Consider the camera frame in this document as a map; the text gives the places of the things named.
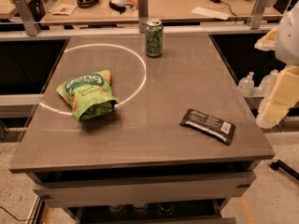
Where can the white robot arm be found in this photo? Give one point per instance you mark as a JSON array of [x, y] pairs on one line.
[[287, 39]]

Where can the white table drawer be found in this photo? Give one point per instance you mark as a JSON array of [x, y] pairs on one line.
[[157, 189]]

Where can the white paper sheet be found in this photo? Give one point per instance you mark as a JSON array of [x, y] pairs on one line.
[[211, 13]]

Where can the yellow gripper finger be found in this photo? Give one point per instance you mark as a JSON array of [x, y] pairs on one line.
[[282, 95], [268, 41]]

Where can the middle metal bracket post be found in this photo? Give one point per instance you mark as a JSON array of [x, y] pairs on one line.
[[143, 13]]

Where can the metal bracket post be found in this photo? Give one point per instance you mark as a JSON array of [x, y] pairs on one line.
[[29, 23], [255, 19], [143, 13]]

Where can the black sunglasses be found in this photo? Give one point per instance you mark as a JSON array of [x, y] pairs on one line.
[[120, 9]]

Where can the small paper card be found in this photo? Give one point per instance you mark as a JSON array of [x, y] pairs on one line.
[[63, 9]]

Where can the green soda can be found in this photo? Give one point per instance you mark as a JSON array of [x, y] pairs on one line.
[[154, 38]]

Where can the left clear plastic bottle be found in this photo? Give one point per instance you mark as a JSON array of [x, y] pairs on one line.
[[246, 84]]

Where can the right metal bracket post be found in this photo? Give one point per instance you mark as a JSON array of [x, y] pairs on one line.
[[255, 19]]

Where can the right clear plastic bottle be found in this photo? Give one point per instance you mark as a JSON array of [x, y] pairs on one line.
[[267, 82]]

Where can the clear plastic bottle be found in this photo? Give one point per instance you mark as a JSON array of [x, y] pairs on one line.
[[267, 82], [246, 84]]

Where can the black snack bar wrapper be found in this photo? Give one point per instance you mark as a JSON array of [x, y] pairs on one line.
[[218, 128]]

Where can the green snack bag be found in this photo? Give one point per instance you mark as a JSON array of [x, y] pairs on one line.
[[89, 96]]

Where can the left metal bracket post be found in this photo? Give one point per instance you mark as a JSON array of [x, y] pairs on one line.
[[29, 23]]

